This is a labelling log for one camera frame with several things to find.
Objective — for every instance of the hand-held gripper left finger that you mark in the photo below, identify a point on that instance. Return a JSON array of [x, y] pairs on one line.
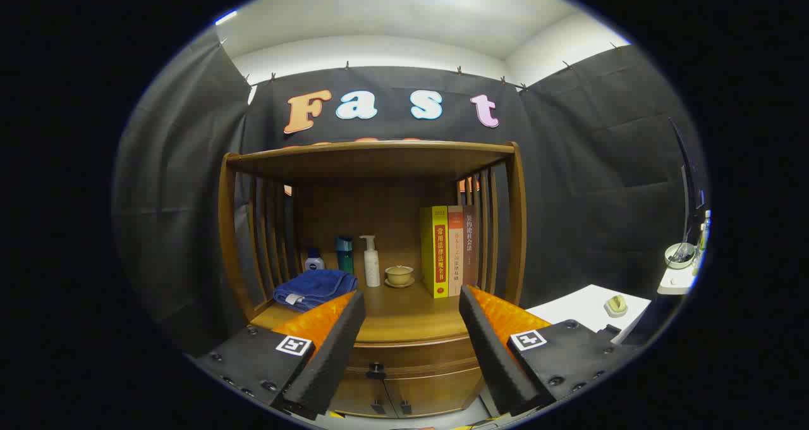
[[328, 348]]

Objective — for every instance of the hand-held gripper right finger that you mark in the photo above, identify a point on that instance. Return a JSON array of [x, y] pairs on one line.
[[490, 348]]

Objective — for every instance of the wooden drawer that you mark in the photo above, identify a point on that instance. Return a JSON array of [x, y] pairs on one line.
[[430, 357]]

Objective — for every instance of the wooden countertop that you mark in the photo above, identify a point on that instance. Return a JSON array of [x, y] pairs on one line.
[[411, 316]]

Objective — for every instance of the white side cabinet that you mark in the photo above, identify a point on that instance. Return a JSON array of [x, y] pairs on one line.
[[575, 310]]

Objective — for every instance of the wooden cabinet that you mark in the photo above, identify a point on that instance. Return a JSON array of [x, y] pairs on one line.
[[373, 161]]

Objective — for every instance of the blue folded towel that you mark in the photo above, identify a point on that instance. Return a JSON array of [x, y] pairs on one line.
[[313, 288]]

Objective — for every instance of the small white blue-capped bottle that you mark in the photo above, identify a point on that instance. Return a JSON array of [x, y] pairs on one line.
[[314, 264]]

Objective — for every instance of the white pump bottle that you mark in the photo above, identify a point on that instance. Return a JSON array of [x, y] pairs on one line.
[[371, 265]]

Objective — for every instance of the teal bottle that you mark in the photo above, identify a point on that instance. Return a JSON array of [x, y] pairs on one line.
[[344, 256]]

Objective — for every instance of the beige saucer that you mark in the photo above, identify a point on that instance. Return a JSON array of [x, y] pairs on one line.
[[400, 284]]

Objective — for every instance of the orange and white book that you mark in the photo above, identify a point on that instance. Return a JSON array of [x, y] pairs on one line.
[[456, 253]]

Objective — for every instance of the beige lidded teacup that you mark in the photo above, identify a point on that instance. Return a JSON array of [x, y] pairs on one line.
[[399, 274]]

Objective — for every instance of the brown book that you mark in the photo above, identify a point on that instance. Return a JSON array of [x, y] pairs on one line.
[[471, 246]]

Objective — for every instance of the thick yellow book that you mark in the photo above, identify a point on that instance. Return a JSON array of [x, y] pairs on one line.
[[436, 253]]

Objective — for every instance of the pale green tape dispenser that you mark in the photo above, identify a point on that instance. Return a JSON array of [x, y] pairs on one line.
[[616, 305]]

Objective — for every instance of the grey bowl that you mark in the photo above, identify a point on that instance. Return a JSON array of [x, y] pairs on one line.
[[679, 257]]

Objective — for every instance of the green bottle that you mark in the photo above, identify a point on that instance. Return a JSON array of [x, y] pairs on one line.
[[705, 234]]

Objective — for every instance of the white wall shelf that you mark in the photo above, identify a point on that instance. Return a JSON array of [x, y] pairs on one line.
[[676, 281]]

